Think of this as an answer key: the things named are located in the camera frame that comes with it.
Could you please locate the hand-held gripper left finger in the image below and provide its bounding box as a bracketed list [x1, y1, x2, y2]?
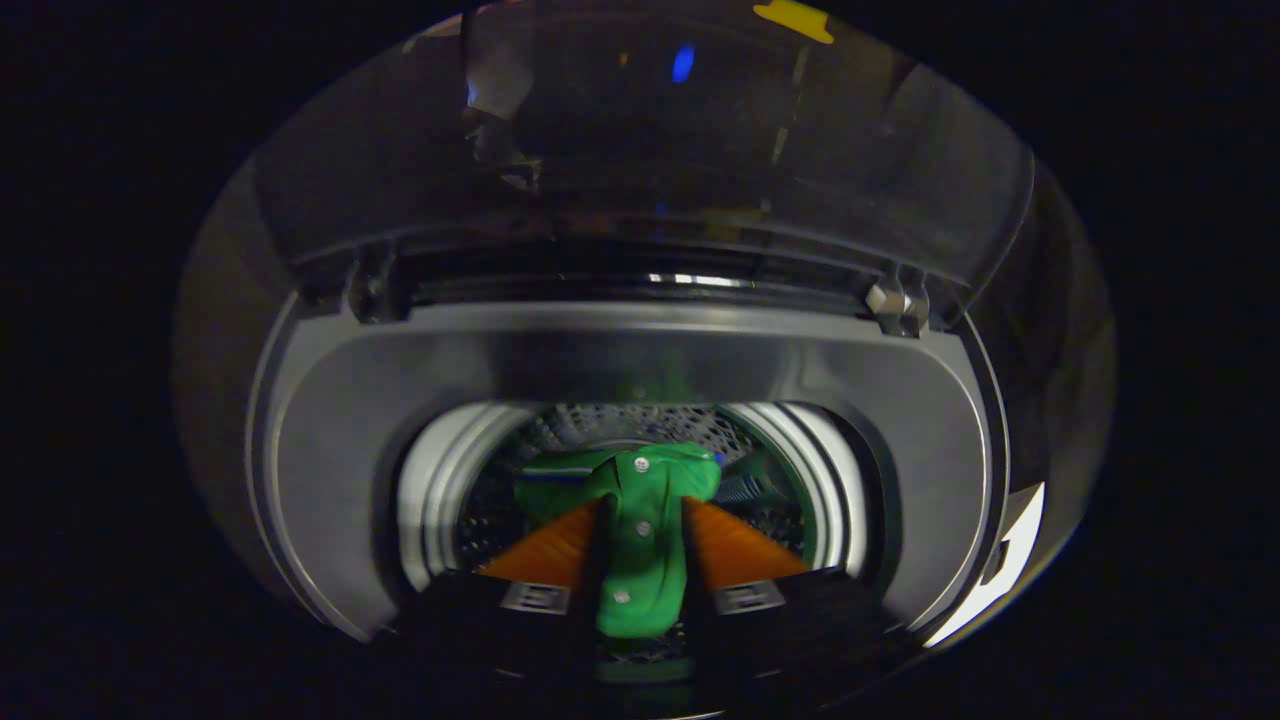
[400, 497, 606, 691]

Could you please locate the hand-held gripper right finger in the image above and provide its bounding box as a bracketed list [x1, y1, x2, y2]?
[683, 495, 901, 691]

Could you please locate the green polo shirt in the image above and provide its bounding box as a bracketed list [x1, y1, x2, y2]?
[515, 442, 723, 639]

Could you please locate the dark washing machine lid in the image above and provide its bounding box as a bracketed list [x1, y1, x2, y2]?
[250, 0, 1036, 301]

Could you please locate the white black patterned board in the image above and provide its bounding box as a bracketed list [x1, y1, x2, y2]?
[925, 483, 1046, 649]

